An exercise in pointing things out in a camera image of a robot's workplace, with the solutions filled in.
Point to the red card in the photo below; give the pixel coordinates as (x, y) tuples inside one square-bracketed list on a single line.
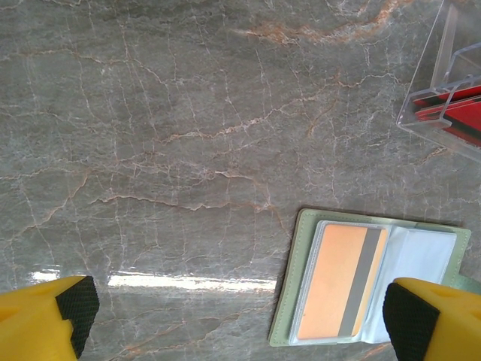
[(466, 113)]

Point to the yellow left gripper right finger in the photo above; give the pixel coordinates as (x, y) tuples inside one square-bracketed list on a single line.
[(451, 327)]

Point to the orange card with grey stripe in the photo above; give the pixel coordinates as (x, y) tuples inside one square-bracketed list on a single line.
[(338, 278)]

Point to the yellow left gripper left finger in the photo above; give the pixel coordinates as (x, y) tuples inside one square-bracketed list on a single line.
[(30, 323)]

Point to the green card holder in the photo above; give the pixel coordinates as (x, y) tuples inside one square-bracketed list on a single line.
[(298, 263)]

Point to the clear acrylic card box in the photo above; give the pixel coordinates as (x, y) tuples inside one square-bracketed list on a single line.
[(432, 75)]

